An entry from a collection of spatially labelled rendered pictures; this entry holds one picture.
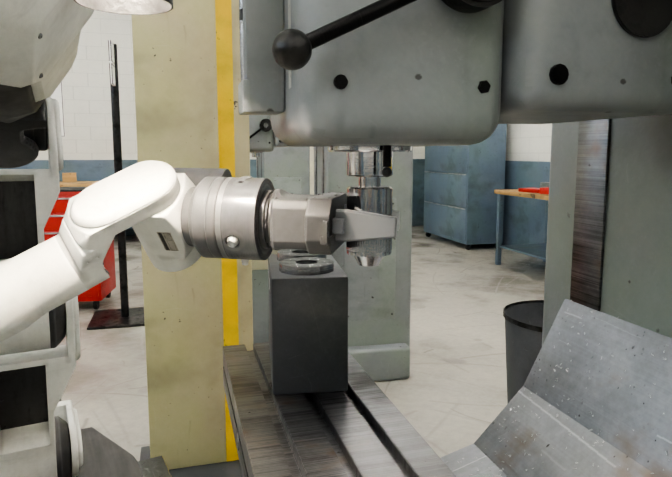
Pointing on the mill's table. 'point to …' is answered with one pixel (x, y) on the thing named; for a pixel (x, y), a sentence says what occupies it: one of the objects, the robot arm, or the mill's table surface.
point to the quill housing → (390, 67)
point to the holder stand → (307, 323)
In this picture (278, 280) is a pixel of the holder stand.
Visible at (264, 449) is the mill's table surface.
